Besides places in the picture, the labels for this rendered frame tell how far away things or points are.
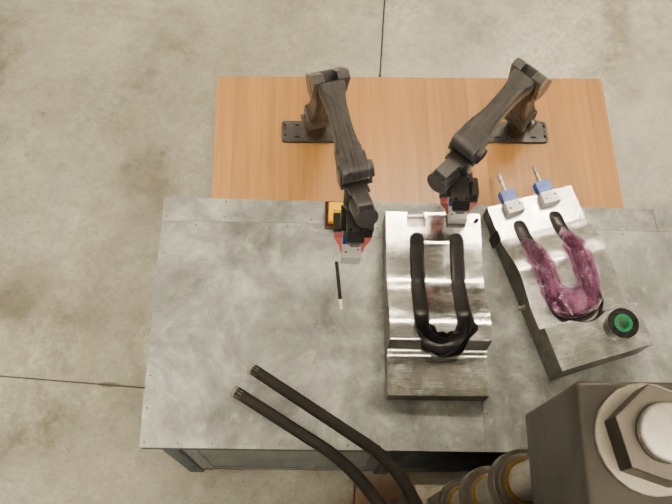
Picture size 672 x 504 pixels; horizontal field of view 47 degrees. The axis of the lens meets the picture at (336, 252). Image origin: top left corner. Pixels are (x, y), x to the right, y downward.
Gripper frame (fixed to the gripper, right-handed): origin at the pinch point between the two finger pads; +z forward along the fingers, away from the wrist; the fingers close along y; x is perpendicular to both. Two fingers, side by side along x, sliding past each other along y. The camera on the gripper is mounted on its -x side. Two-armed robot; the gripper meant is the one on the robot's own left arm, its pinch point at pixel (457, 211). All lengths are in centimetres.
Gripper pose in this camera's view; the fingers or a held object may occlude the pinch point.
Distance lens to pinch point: 208.7
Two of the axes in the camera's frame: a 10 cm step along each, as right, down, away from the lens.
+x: 0.6, -7.5, 6.6
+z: 0.8, 6.7, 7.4
